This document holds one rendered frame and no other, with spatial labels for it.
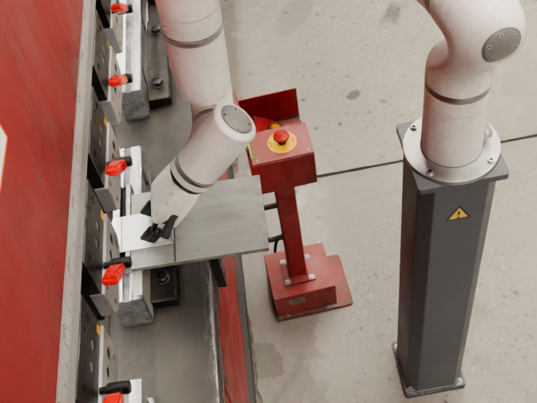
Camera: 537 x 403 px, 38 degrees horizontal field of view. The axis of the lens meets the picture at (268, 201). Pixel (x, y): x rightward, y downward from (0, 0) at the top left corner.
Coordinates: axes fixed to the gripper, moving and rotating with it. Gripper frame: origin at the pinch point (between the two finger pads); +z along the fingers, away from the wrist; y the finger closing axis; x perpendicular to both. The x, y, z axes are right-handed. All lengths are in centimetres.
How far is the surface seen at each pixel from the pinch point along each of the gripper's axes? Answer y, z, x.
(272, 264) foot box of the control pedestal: -45, 57, 72
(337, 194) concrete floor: -78, 50, 100
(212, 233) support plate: 3.0, -5.5, 10.2
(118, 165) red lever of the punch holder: 10.1, -22.8, -17.1
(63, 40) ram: -1.2, -33.0, -30.8
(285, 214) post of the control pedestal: -39, 27, 56
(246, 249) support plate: 7.9, -9.5, 15.0
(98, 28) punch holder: -22.0, -21.6, -21.0
